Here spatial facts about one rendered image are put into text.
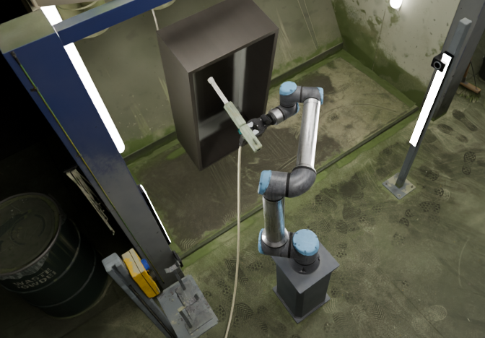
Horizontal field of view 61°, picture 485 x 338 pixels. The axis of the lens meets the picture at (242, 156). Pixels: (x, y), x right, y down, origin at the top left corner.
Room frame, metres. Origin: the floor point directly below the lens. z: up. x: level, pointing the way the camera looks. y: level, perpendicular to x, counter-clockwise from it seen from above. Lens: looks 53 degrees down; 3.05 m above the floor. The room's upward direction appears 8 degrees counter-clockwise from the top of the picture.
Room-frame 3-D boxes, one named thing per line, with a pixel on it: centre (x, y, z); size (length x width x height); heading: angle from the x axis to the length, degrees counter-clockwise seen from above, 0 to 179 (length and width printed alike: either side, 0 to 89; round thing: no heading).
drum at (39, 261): (1.33, 1.45, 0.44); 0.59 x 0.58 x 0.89; 98
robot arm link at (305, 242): (0.99, -0.28, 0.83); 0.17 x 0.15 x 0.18; 73
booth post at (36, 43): (1.24, 0.67, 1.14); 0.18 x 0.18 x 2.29; 27
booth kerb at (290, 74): (2.96, -0.06, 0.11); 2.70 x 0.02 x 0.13; 117
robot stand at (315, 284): (0.99, -0.29, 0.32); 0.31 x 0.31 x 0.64; 27
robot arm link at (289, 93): (1.60, -0.30, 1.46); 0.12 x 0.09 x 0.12; 73
